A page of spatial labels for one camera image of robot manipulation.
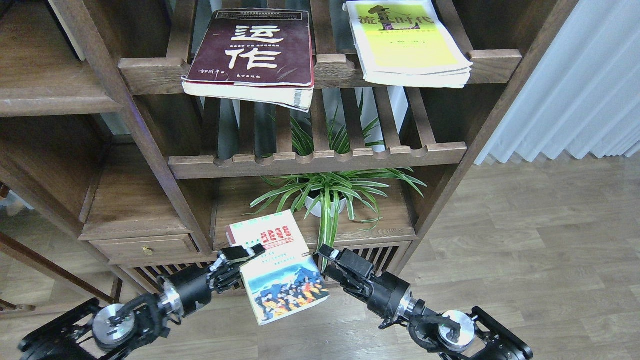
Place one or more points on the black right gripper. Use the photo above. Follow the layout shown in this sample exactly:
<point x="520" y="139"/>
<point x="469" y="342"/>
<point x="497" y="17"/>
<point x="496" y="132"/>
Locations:
<point x="387" y="296"/>

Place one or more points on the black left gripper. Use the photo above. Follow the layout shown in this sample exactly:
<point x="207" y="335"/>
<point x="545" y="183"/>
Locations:
<point x="190" y="289"/>

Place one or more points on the colourful 300 paperback book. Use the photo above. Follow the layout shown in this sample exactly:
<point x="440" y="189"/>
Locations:
<point x="284" y="280"/>

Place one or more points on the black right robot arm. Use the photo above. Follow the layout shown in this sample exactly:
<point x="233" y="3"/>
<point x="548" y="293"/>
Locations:
<point x="448" y="334"/>

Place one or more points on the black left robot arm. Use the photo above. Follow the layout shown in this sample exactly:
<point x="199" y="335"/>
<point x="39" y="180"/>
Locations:
<point x="119" y="329"/>

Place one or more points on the white plant pot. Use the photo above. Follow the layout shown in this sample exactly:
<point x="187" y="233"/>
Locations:
<point x="315" y="208"/>

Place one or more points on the green spider plant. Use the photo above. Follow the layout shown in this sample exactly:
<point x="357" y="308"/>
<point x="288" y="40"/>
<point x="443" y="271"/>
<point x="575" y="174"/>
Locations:
<point x="360" y="186"/>

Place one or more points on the dark wooden bookshelf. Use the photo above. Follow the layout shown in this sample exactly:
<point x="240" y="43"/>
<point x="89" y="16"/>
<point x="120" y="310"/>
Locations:
<point x="98" y="135"/>

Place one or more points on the maroon book white characters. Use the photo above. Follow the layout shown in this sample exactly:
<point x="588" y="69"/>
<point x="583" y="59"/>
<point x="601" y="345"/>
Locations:
<point x="255" y="54"/>

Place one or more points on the yellow-green cover book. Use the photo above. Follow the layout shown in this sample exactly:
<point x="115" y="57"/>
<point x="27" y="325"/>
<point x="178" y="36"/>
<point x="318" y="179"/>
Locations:
<point x="403" y="43"/>

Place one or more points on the white pleated curtain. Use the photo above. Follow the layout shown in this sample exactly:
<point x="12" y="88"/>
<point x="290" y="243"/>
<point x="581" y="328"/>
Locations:
<point x="584" y="96"/>

